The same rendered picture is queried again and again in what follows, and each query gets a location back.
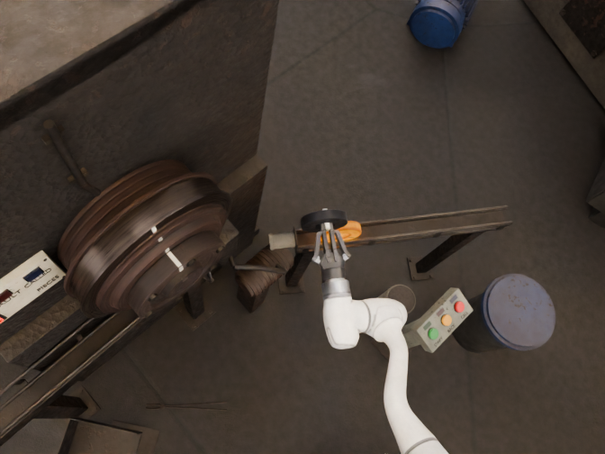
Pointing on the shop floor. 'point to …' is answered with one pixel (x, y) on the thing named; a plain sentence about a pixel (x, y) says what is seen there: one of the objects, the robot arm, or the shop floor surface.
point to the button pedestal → (414, 336)
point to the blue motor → (440, 21)
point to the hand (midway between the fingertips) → (325, 220)
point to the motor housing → (259, 281)
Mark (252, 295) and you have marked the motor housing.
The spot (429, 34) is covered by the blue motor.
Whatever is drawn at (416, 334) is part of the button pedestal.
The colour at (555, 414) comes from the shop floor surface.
